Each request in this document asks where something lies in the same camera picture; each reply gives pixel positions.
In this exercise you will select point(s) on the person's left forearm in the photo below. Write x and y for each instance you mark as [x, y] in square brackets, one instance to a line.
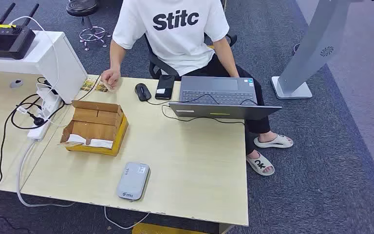
[225, 58]

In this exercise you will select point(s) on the black round stool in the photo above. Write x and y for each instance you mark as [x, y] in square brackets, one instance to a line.
[82, 8]

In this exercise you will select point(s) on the black computer mouse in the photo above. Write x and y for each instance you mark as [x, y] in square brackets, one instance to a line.
[142, 91]

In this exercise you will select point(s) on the white room key card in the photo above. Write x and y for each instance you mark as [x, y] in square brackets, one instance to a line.
[101, 143]
[76, 139]

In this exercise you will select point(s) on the white cabinet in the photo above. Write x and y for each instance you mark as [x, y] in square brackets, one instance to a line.
[61, 64]

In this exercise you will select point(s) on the person's right forearm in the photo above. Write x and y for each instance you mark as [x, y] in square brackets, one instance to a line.
[116, 56]

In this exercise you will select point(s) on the black remote controller with antennas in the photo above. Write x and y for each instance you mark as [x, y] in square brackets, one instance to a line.
[8, 42]

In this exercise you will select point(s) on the person's right hand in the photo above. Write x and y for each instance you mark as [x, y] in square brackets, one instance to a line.
[111, 78]

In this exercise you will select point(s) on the small grey round object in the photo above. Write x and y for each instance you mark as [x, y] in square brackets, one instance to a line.
[16, 83]

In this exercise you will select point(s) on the grey kiosk stand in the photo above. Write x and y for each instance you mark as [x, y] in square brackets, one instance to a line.
[316, 42]

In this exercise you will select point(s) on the yellow box under desk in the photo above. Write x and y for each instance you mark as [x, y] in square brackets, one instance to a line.
[161, 230]

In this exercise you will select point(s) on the open cardboard box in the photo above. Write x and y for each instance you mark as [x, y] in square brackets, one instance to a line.
[96, 127]

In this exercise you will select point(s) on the plain white sandal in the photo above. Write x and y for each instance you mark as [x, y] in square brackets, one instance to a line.
[279, 142]

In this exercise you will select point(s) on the grey laptop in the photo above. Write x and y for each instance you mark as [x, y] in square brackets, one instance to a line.
[219, 90]

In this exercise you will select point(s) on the black smartphone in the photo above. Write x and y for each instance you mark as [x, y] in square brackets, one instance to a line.
[165, 86]

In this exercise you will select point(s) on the person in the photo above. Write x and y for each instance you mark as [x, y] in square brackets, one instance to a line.
[174, 42]

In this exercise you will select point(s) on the black office chair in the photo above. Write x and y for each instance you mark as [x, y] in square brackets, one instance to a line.
[156, 63]

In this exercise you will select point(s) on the white power strip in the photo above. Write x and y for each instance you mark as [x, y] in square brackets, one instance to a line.
[46, 109]

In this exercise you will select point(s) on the white sandal with black print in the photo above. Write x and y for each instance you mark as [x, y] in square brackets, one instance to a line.
[260, 165]

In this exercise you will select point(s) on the grey card reader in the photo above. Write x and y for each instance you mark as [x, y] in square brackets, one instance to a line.
[132, 181]

